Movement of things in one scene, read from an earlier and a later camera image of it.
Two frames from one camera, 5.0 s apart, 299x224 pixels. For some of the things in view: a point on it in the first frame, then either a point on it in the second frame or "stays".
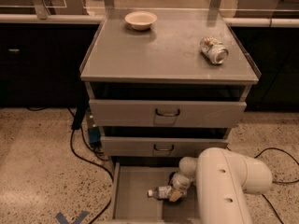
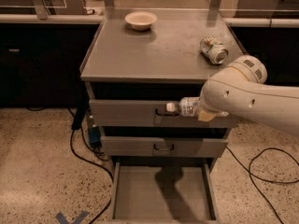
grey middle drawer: (159, 147) stays
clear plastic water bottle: (161, 192) -> (187, 106)
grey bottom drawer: (132, 203) stays
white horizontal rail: (51, 19) stays
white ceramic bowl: (140, 21) stays
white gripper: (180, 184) -> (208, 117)
